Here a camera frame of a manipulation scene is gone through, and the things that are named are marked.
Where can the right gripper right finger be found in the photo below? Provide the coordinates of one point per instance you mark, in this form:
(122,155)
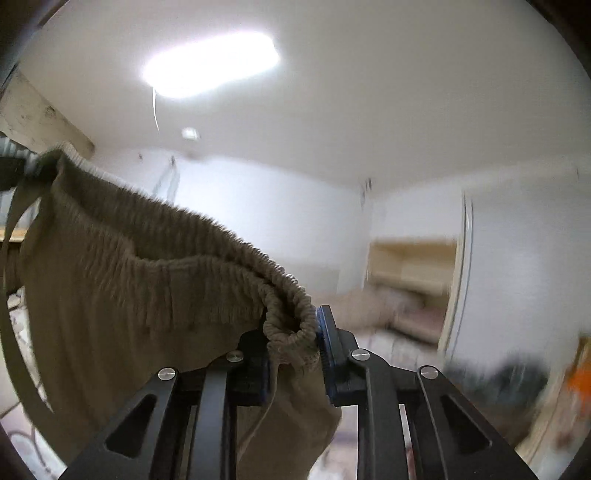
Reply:
(411,424)

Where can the beige waffle pants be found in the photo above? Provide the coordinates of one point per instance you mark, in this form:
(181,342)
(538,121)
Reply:
(118,286)

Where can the wooden corner cabinet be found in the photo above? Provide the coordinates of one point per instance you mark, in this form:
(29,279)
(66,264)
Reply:
(431,267)

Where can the round ceiling light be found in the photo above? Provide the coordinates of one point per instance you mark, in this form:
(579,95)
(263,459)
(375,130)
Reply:
(189,133)

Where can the beige curtain valance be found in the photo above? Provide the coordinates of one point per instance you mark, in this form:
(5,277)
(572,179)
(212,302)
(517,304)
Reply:
(28,119)

